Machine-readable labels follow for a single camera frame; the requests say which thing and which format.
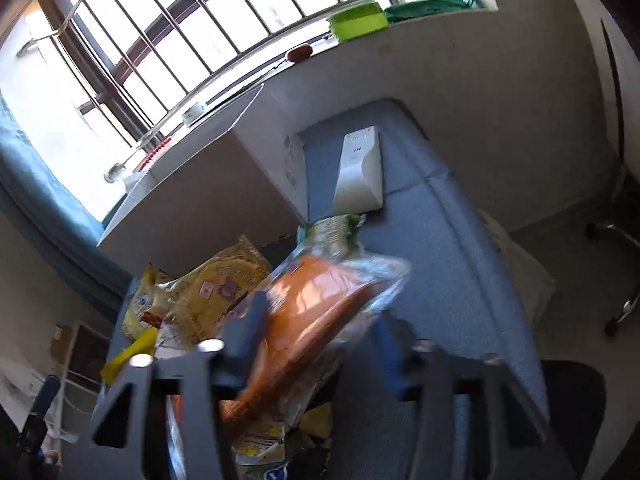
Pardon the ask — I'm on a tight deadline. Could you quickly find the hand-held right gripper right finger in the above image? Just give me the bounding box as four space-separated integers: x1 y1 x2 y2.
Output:
372 317 571 480

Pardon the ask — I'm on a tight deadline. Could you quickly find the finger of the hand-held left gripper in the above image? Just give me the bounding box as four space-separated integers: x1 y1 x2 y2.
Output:
30 374 62 418

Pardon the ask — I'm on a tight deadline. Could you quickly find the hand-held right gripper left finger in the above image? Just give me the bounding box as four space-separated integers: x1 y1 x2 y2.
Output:
90 291 272 480

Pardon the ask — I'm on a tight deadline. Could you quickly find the orange snack packet clear wrapper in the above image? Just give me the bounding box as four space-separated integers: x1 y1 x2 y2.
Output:
220 252 412 423

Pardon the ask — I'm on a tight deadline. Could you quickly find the yellow round biscuit packet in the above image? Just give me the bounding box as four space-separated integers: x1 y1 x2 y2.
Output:
167 234 273 351

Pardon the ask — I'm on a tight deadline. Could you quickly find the plain yellow wrapper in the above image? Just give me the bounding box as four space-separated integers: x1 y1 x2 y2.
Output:
100 329 158 386

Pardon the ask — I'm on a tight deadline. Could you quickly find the yellow cartoon snack packet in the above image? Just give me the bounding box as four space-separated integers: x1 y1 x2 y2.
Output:
122 264 173 343

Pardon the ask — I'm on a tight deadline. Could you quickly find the yellow white snack packet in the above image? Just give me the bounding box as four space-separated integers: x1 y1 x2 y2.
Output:
232 405 301 467

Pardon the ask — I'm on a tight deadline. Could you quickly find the green snack packet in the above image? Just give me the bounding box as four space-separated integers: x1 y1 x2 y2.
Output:
298 214 368 257

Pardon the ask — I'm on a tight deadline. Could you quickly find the white cardboard box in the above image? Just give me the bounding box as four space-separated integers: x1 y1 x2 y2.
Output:
96 82 308 281

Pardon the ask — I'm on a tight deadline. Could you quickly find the blue curtain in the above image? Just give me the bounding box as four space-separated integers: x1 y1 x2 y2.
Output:
0 90 133 321

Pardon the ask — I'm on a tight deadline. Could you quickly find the white plastic device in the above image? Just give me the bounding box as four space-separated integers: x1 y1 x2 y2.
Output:
332 127 386 215

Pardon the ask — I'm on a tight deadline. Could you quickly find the black office chair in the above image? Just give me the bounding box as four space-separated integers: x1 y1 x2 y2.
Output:
540 359 608 480

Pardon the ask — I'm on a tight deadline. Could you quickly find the chair base with castors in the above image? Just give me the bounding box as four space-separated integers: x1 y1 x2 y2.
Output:
585 160 640 337

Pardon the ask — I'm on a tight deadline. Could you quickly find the metal window grille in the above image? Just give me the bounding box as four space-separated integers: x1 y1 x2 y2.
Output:
15 0 416 183

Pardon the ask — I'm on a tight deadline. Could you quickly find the bright green box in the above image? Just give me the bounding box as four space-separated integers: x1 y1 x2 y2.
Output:
327 3 390 42

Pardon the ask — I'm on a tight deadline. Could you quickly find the dark green cloth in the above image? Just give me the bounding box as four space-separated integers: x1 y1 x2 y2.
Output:
384 0 486 24

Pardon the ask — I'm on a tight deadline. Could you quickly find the white wire rack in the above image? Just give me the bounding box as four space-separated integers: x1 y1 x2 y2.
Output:
30 321 112 443

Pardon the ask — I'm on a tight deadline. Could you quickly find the red bead string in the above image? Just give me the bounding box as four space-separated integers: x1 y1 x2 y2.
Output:
137 135 176 168

